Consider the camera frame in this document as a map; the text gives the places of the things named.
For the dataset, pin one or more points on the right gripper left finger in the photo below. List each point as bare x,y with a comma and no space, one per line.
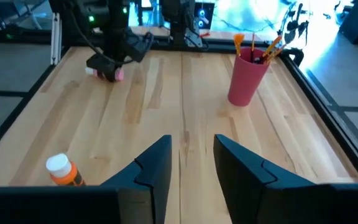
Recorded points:
104,202

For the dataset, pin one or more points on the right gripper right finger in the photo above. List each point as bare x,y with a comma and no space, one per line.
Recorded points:
275,199

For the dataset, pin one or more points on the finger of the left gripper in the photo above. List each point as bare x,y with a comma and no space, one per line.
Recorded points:
110,74

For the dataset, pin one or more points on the pink paint bottle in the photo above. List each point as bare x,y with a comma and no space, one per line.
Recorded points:
120,74

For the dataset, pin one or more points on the orange paint bottle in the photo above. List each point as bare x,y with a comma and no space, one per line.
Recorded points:
62,172

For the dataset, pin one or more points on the black paintbrush gold ferrule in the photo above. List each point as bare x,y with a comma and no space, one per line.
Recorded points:
238,42

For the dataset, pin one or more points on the red plastic cup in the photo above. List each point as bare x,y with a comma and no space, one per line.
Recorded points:
247,81

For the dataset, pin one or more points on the black paintbrush orange bristles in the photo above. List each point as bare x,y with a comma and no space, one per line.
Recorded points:
273,46

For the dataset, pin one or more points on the black box blue lights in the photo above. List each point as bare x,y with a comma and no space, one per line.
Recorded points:
205,15

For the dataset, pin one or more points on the black aluminium frame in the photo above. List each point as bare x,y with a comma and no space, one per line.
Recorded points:
322,102

